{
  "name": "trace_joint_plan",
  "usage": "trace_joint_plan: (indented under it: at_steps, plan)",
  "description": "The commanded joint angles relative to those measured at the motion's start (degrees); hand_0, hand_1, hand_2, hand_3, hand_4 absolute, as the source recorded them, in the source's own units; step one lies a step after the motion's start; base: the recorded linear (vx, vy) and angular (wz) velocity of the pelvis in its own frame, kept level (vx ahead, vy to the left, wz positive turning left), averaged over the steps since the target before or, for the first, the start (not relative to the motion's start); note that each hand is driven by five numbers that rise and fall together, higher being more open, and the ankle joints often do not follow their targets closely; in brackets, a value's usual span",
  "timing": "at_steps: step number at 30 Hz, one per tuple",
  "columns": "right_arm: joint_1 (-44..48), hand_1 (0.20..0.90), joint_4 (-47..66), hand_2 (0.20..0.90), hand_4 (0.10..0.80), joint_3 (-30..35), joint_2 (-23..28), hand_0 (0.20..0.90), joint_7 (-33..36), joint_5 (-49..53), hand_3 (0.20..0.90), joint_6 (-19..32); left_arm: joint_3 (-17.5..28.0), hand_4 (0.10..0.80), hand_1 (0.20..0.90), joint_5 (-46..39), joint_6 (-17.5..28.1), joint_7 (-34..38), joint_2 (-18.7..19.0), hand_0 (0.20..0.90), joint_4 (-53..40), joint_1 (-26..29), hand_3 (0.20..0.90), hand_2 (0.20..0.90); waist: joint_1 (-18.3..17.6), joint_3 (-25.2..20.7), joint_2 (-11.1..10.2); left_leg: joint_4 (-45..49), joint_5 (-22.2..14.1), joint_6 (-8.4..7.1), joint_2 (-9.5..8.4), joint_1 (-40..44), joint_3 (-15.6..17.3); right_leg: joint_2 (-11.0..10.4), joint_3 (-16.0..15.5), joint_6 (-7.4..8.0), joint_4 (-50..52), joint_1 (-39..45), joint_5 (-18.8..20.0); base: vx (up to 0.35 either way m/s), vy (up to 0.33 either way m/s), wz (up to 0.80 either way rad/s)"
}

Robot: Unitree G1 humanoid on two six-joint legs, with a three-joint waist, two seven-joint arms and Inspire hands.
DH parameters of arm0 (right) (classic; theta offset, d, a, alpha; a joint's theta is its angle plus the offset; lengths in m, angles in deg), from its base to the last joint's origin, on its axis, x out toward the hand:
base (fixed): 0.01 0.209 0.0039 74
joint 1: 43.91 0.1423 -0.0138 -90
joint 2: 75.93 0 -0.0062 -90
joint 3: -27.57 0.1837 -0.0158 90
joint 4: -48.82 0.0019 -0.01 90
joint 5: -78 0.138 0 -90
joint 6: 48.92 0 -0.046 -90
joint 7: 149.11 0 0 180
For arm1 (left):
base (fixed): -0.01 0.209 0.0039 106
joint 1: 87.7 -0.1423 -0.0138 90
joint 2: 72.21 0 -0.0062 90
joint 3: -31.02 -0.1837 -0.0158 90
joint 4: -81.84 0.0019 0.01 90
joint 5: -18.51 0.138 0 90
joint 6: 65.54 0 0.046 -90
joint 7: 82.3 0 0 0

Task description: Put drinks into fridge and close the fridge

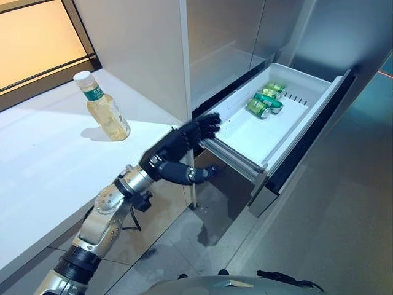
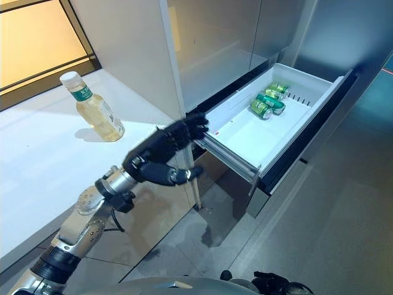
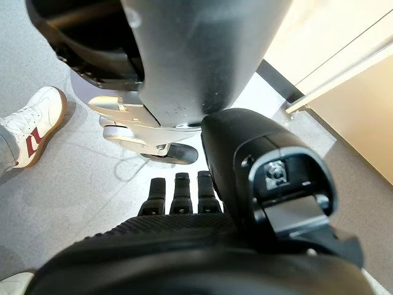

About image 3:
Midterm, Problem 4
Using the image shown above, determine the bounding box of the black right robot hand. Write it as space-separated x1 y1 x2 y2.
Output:
26 108 378 295

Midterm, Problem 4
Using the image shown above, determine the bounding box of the silver robot foot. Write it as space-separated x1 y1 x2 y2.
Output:
87 91 200 165

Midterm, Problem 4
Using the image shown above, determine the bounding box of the white sneaker toe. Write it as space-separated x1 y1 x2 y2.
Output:
0 271 35 295

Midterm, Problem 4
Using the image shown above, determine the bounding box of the silver robot leg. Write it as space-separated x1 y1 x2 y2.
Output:
120 0 292 127

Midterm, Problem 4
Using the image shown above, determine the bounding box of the white sneaker with red stripes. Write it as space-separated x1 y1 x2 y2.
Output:
0 86 68 169

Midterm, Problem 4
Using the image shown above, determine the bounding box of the grey trouser leg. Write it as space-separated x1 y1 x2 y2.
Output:
0 124 20 179

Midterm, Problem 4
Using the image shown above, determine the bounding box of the beige cabinet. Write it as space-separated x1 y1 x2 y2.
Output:
262 0 393 192

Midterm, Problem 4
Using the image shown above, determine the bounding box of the black robot torso part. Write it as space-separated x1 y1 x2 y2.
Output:
25 0 146 92

